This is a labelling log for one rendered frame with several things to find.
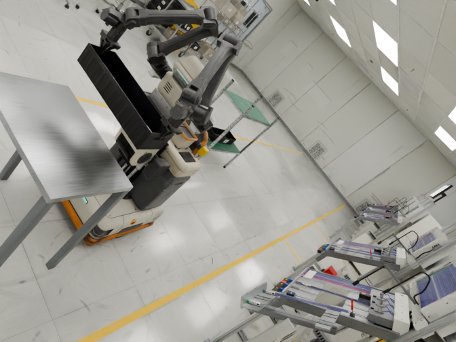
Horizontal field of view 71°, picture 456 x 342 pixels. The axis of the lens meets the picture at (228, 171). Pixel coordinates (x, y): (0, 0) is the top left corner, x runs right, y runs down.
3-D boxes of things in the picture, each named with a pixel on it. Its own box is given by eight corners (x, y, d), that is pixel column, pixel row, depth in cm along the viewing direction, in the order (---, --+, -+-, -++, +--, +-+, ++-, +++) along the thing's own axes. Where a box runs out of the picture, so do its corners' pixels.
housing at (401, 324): (390, 342, 184) (393, 318, 183) (391, 311, 227) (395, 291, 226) (406, 347, 180) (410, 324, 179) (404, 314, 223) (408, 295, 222)
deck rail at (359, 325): (279, 302, 213) (280, 294, 213) (279, 302, 215) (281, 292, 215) (398, 345, 180) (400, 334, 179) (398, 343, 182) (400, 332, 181)
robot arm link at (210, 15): (225, 36, 167) (222, 21, 170) (215, 19, 154) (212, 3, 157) (153, 67, 180) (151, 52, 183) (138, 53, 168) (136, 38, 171)
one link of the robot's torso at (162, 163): (132, 152, 225) (154, 128, 216) (153, 183, 219) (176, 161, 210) (103, 152, 201) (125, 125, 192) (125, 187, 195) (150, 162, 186)
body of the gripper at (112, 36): (109, 45, 154) (119, 34, 152) (99, 31, 156) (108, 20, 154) (119, 49, 160) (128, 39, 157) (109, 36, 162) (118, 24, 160)
